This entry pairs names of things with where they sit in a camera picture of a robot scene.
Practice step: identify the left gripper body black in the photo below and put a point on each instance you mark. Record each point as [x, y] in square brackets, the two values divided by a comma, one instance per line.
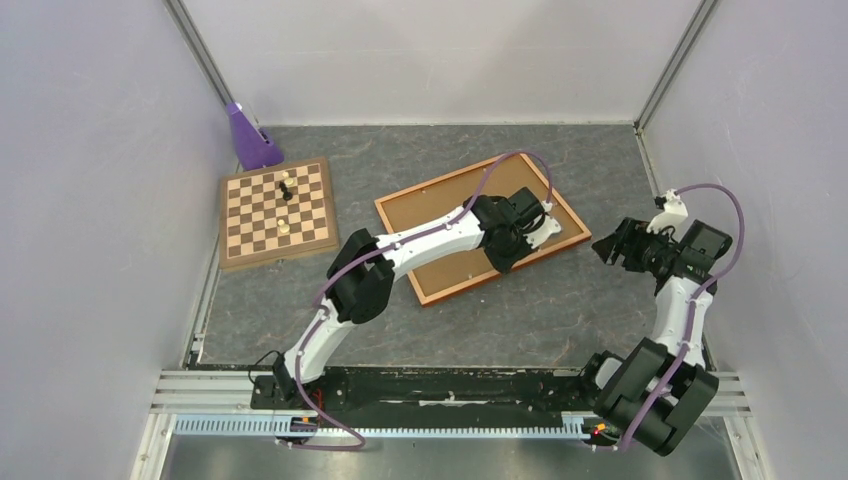
[508, 253]

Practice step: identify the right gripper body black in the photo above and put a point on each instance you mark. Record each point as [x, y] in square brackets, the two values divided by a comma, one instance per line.
[647, 249]

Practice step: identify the wooden picture frame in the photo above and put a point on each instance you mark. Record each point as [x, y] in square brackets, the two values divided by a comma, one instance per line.
[430, 298]

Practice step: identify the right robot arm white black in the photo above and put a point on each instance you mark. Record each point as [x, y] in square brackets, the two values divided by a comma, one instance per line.
[656, 394]

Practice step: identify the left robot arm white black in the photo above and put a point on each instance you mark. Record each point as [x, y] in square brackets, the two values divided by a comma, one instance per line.
[360, 280]

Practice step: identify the wooden chessboard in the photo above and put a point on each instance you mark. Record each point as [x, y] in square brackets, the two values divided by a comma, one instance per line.
[251, 204]

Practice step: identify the black chess piece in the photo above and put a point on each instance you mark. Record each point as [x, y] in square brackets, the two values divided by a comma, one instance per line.
[287, 194]

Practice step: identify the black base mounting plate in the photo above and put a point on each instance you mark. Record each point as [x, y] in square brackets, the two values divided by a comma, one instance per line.
[362, 398]

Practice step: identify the purple plastic cone object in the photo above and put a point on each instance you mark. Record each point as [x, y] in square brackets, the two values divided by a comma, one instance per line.
[254, 148]

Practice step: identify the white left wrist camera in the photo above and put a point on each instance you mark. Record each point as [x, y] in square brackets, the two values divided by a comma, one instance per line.
[544, 227]

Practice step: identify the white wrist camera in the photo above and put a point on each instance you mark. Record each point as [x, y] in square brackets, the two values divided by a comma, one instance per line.
[672, 212]
[544, 227]

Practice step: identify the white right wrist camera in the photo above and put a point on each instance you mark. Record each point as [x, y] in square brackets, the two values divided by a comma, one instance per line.
[672, 212]

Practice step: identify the aluminium rail frame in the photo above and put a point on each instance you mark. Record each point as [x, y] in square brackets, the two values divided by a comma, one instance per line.
[211, 394]

